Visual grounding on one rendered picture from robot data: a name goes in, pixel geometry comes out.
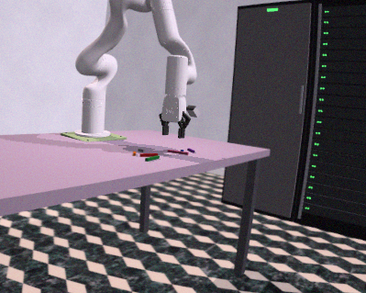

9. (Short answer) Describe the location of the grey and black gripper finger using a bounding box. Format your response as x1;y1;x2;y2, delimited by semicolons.
159;113;170;135
178;112;191;139

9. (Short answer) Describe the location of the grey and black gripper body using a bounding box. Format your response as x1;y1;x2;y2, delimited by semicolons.
161;96;186;123

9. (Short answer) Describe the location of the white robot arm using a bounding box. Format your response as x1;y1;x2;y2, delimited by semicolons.
74;0;196;138

